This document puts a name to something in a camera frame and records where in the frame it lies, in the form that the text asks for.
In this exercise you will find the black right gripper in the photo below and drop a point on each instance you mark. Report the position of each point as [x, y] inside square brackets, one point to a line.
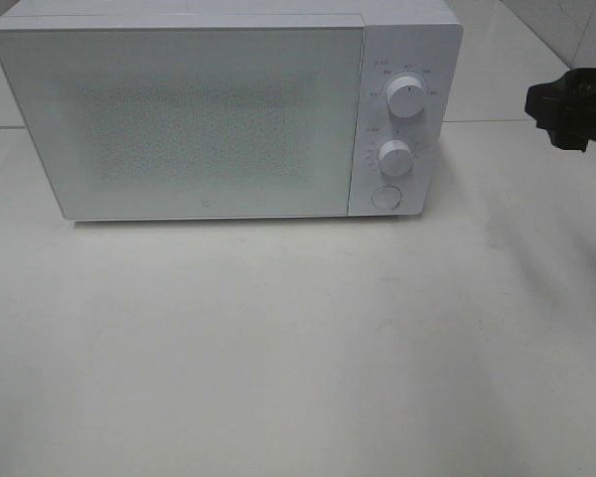
[566, 109]

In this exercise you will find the white timer knob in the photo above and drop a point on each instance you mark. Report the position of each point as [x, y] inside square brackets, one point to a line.
[394, 158]

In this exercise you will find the white microwave door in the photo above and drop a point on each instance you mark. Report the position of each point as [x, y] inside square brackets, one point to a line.
[183, 124]

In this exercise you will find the upper white power knob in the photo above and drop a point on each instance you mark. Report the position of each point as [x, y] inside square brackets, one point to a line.
[405, 95]

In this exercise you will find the white microwave oven body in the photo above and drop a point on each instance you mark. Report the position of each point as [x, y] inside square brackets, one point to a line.
[423, 37]

